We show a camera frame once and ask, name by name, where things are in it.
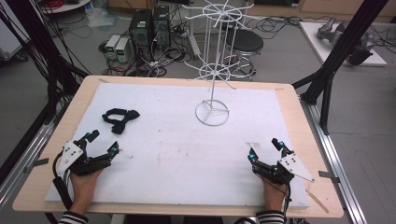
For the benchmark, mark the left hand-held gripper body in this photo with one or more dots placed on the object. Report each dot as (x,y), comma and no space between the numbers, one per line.
(90,164)

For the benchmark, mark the black metal frame strut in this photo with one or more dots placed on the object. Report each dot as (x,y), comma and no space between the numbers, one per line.
(342,49)

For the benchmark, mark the black round stool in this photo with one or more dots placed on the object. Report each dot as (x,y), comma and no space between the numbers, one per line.
(244,40)

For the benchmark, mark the black computer tower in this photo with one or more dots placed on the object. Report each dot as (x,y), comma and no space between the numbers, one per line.
(141,31)
(162,26)

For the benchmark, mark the white floor board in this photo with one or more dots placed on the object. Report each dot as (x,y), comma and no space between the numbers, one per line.
(317,43)

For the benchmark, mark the person's left hand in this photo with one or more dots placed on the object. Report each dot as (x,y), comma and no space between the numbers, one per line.
(82,186)

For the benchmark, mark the grey robot part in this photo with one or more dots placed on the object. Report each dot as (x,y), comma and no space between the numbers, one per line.
(330,29)

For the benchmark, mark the clear plastic bag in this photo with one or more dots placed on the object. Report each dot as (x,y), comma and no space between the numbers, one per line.
(99,17)

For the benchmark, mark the white power supply unit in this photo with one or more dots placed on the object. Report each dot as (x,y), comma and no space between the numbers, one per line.
(123,49)
(112,45)

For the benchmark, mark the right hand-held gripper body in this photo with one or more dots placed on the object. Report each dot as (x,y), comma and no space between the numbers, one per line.
(280,170)

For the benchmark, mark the aluminium rail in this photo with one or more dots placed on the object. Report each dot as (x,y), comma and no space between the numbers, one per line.
(28,149)
(339,161)

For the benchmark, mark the round white table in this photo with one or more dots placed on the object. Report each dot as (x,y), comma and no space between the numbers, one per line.
(67,5)

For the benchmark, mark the metal clamp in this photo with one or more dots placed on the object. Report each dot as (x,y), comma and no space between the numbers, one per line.
(328,176)
(35,164)

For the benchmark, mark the person's right hand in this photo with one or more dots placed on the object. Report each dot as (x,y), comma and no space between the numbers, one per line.
(274,194)

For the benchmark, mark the white foam mat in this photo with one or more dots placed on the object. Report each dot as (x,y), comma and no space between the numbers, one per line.
(186,155)

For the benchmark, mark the thin wooden stick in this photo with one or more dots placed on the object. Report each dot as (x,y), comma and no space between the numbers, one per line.
(317,201)

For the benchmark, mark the black bow tie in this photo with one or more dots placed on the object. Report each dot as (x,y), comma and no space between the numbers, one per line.
(120,118)

